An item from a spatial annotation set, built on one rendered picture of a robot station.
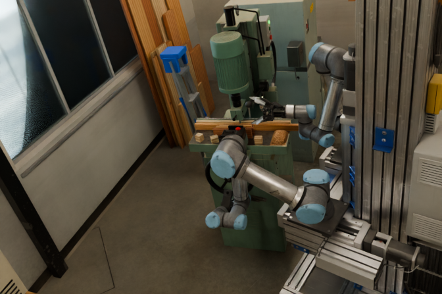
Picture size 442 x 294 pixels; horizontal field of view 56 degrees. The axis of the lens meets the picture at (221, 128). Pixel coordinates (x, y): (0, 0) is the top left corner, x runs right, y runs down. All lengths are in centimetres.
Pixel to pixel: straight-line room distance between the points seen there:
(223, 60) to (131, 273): 167
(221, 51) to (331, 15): 248
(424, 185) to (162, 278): 186
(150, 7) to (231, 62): 185
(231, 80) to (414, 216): 112
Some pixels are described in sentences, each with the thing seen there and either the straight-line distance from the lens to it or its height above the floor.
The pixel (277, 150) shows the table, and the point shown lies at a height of 87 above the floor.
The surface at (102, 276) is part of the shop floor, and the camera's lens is 320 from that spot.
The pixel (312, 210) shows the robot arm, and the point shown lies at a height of 102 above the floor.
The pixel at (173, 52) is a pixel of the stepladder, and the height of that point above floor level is 116.
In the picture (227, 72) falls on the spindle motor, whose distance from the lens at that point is 226.
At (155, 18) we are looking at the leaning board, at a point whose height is 120.
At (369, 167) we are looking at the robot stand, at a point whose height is 106.
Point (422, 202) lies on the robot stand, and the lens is 191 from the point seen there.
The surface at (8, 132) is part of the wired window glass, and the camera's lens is 300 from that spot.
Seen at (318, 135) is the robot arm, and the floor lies 107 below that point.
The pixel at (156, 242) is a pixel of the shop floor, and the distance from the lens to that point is 325.
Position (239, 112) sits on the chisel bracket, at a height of 106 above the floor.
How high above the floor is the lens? 227
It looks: 32 degrees down
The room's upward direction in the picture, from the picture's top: 11 degrees counter-clockwise
